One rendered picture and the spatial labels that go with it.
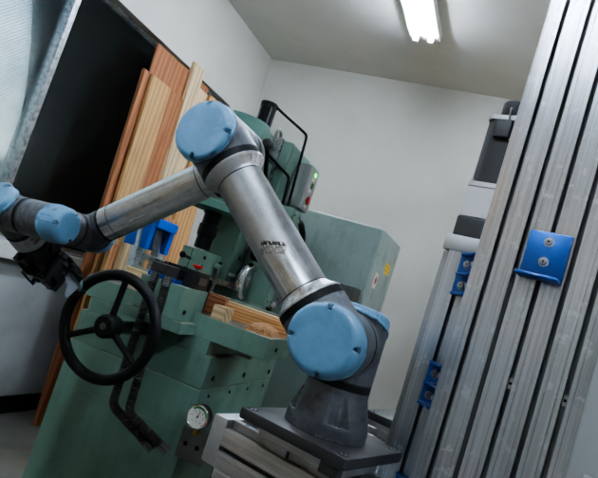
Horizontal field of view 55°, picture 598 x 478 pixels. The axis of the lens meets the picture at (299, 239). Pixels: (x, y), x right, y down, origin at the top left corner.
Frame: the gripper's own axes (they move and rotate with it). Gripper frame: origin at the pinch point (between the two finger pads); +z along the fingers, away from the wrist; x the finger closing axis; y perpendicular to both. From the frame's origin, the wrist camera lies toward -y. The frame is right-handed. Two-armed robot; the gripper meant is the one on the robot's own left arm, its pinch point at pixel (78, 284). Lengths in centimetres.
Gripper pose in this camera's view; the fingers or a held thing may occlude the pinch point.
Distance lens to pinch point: 152.7
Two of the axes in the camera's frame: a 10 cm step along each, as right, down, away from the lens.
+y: -3.7, 7.6, -5.4
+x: 9.2, 2.0, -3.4
